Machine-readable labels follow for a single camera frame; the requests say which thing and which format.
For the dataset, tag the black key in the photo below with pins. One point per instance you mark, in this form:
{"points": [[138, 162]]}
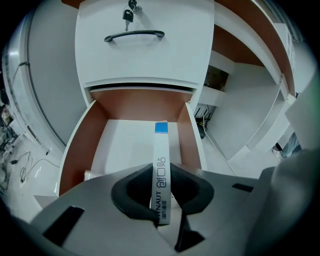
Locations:
{"points": [[128, 15]]}

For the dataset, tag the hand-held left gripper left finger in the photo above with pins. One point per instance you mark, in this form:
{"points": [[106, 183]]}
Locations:
{"points": [[120, 197]]}

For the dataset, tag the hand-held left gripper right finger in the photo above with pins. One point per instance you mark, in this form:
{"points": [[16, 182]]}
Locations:
{"points": [[197, 192]]}

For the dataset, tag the closed white drawer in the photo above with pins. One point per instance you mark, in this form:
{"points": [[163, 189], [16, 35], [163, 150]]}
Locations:
{"points": [[145, 62]]}

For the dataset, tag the white band-aid box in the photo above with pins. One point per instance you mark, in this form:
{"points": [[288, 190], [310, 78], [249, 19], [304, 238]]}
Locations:
{"points": [[161, 172]]}

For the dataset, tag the black router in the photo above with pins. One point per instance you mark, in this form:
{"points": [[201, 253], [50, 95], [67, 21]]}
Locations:
{"points": [[203, 120]]}

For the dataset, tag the white desk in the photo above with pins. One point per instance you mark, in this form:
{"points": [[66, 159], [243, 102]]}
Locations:
{"points": [[250, 100]]}

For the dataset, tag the white drawer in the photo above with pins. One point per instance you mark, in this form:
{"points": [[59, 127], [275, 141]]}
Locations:
{"points": [[145, 62], [135, 142]]}

